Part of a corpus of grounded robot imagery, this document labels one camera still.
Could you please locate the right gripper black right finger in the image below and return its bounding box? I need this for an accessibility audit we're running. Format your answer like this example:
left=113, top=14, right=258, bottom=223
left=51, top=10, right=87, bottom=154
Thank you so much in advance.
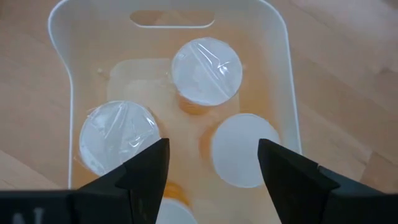
left=257, top=138, right=398, bottom=224

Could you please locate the orange pill bottle plain cap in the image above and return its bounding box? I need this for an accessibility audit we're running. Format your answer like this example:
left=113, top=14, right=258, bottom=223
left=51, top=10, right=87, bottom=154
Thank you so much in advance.
left=198, top=113, right=281, bottom=189
left=155, top=180, right=200, bottom=224

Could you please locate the white plastic bin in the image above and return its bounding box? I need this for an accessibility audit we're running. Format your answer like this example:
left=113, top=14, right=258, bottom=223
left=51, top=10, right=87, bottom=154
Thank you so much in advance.
left=47, top=0, right=303, bottom=224

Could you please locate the orange pill bottle film-wrapped cap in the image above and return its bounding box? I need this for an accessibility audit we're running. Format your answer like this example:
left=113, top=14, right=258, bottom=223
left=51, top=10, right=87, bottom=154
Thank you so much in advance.
left=170, top=36, right=244, bottom=116
left=73, top=100, right=162, bottom=177

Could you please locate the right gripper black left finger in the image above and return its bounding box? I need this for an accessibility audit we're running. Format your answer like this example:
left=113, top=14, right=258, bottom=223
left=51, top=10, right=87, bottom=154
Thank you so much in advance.
left=0, top=138, right=171, bottom=224

